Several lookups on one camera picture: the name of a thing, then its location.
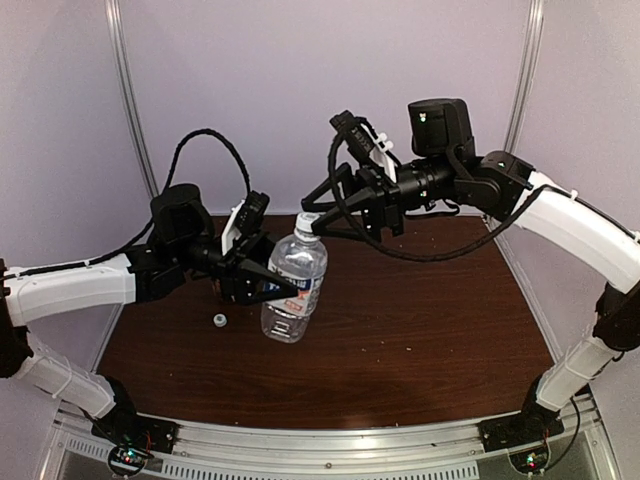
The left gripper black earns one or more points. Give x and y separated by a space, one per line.
239 274

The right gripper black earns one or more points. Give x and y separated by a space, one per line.
380 201

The white water bottle cap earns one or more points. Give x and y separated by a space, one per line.
304 222

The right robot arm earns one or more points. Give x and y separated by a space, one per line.
512 192

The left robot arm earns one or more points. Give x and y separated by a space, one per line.
182 244

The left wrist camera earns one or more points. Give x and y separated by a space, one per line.
245 219

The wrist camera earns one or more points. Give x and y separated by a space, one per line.
366 146
245 219

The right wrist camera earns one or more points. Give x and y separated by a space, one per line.
366 146

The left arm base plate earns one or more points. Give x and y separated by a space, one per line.
135 444

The right aluminium corner post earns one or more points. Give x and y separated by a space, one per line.
528 65

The aluminium corner post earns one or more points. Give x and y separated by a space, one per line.
528 65
126 86

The left aluminium corner post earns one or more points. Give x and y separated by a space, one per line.
126 86

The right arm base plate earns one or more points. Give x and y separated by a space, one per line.
525 440

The front aluminium rail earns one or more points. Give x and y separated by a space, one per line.
449 450

